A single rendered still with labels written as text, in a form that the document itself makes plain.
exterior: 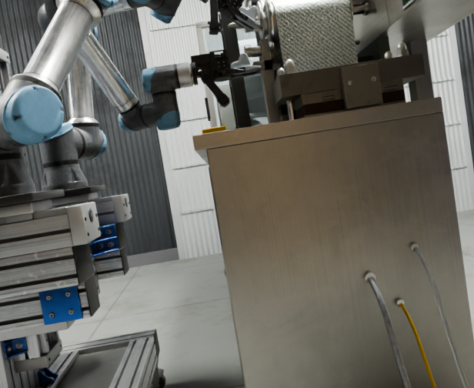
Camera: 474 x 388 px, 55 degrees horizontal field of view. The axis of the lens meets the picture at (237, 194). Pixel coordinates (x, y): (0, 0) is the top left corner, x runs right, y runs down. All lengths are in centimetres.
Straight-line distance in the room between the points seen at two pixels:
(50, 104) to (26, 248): 33
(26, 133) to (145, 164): 358
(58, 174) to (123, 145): 304
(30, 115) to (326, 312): 86
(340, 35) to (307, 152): 48
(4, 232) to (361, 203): 87
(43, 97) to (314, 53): 83
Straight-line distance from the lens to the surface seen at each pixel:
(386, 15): 151
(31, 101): 105
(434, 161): 130
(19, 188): 115
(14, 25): 510
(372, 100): 130
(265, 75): 155
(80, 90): 177
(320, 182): 120
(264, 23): 154
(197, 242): 455
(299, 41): 151
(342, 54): 153
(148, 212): 460
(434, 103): 132
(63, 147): 163
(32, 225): 112
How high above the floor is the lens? 80
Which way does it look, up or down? 3 degrees down
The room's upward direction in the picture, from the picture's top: 9 degrees counter-clockwise
